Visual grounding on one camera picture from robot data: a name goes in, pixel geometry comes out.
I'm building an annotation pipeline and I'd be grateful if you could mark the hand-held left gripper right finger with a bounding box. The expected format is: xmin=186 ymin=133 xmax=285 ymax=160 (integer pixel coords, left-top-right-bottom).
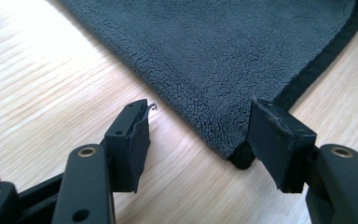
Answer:
xmin=247 ymin=98 xmax=318 ymax=194

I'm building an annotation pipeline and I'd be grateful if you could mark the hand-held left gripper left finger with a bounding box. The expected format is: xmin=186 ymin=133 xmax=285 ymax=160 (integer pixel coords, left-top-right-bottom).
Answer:
xmin=103 ymin=98 xmax=152 ymax=194

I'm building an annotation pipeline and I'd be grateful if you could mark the dark grey towel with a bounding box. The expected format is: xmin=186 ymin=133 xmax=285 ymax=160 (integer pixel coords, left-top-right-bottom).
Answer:
xmin=59 ymin=0 xmax=358 ymax=171

